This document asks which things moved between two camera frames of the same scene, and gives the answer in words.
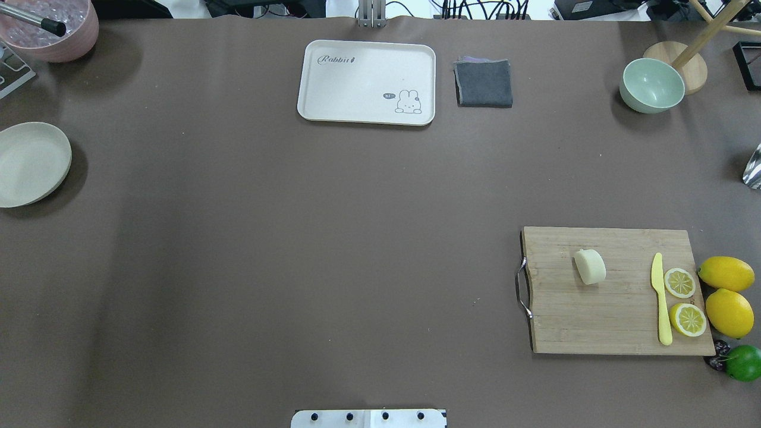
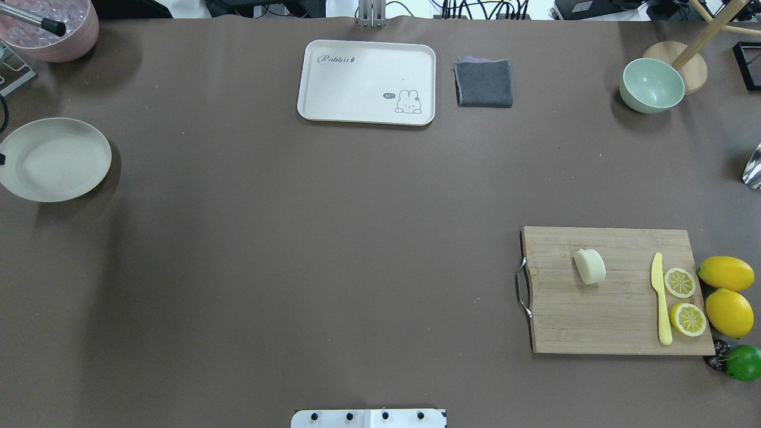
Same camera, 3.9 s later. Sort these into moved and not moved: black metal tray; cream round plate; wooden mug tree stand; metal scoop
Moved: cream round plate
Not moved: wooden mug tree stand; metal scoop; black metal tray
